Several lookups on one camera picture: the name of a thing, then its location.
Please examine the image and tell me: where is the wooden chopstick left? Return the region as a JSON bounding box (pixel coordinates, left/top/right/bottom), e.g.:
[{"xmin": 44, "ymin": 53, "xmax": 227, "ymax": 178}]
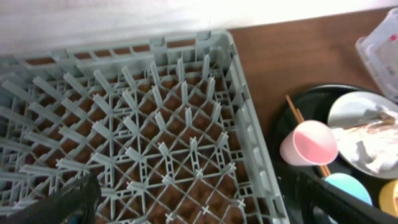
[{"xmin": 285, "ymin": 95, "xmax": 329, "ymax": 178}]

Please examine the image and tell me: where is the yellow bowl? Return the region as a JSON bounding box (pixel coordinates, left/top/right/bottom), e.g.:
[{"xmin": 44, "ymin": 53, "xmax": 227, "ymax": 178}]
[{"xmin": 379, "ymin": 179, "xmax": 397, "ymax": 218}]

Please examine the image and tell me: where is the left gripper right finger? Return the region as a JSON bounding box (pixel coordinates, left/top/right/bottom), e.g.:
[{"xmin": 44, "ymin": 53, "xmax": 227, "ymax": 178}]
[{"xmin": 296, "ymin": 172, "xmax": 397, "ymax": 224}]

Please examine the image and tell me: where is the gold snack wrapper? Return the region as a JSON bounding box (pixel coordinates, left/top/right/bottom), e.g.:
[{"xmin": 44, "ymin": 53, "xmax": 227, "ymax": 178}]
[{"xmin": 343, "ymin": 113, "xmax": 396, "ymax": 132}]

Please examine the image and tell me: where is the pink plastic cup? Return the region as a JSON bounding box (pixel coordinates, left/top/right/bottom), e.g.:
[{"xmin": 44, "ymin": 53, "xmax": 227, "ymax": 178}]
[{"xmin": 280, "ymin": 120, "xmax": 339, "ymax": 166}]

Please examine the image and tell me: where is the white tissue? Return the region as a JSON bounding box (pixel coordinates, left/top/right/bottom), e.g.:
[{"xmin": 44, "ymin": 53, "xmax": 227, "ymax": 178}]
[{"xmin": 329, "ymin": 109, "xmax": 397, "ymax": 177}]

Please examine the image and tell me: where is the round black tray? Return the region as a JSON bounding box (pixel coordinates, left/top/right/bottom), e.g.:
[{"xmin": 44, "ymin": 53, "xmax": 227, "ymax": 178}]
[{"xmin": 267, "ymin": 83, "xmax": 398, "ymax": 224}]

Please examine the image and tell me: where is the grey round plate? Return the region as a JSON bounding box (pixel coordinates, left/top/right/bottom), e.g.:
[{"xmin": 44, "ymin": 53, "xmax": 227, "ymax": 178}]
[{"xmin": 327, "ymin": 91, "xmax": 397, "ymax": 179}]

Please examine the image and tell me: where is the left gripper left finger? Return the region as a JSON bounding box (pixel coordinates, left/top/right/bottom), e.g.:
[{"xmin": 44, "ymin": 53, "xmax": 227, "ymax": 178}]
[{"xmin": 1, "ymin": 173, "xmax": 101, "ymax": 224}]

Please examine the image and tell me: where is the clear plastic bin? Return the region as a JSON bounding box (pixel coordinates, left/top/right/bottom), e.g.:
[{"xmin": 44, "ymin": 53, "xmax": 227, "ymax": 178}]
[{"xmin": 355, "ymin": 8, "xmax": 397, "ymax": 102}]

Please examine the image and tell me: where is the grey dishwasher rack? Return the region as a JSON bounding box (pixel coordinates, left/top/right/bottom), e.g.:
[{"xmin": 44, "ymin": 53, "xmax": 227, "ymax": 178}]
[{"xmin": 1, "ymin": 30, "xmax": 289, "ymax": 223}]

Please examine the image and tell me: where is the blue plastic cup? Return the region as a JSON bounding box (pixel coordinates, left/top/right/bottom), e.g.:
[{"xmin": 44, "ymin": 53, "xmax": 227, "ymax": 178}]
[{"xmin": 323, "ymin": 173, "xmax": 373, "ymax": 206}]

